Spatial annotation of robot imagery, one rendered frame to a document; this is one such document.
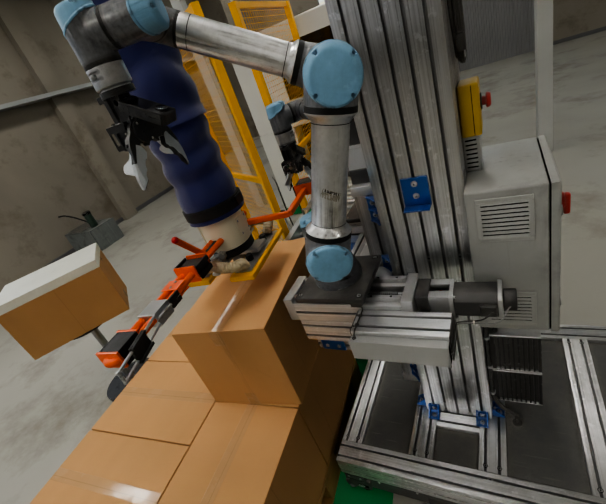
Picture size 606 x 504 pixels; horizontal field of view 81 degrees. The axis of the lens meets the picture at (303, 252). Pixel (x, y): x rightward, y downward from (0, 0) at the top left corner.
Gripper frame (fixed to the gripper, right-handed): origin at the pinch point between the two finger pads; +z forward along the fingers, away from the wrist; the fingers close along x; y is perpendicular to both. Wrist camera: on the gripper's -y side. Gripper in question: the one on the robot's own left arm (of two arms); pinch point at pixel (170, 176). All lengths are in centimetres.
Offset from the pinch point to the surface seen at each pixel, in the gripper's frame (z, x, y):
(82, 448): 98, 29, 98
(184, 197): 14.1, -26.4, 28.7
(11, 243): 89, -186, 614
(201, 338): 60, -6, 32
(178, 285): 32.2, -0.8, 20.4
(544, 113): 110, -368, -104
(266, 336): 61, -10, 6
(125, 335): 31.3, 20.7, 19.1
